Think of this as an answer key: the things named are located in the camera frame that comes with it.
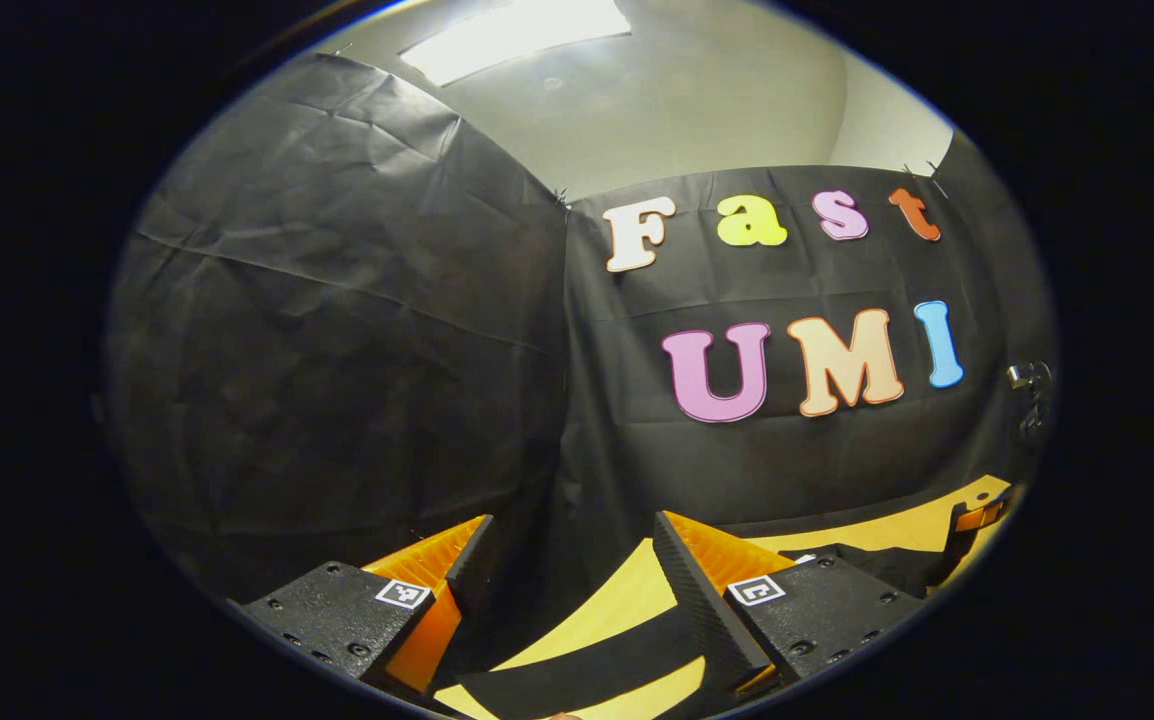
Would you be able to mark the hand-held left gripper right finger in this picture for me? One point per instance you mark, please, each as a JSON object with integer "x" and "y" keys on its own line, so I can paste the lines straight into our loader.
{"x": 707, "y": 620}

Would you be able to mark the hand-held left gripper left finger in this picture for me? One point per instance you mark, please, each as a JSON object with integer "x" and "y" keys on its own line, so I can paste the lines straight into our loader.
{"x": 337, "y": 610}

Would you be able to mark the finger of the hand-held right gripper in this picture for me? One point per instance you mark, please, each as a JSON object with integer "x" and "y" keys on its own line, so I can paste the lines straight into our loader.
{"x": 977, "y": 518}

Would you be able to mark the black buttoned cardigan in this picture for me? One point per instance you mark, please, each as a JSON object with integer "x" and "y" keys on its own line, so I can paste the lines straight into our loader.
{"x": 587, "y": 672}

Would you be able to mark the ceiling light panel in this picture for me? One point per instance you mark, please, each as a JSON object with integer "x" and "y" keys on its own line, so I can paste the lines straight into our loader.
{"x": 517, "y": 35}

